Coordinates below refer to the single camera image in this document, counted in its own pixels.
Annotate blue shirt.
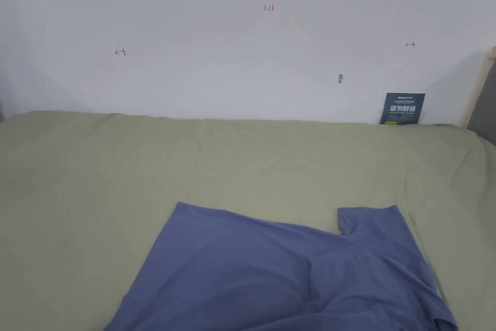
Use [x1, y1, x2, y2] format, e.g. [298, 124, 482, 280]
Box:
[104, 202, 459, 331]

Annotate dark blue printed card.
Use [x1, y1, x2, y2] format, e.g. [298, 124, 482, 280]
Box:
[384, 92, 426, 126]

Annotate grey padded headboard wooden frame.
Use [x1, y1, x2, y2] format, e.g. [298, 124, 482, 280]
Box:
[458, 46, 496, 143]

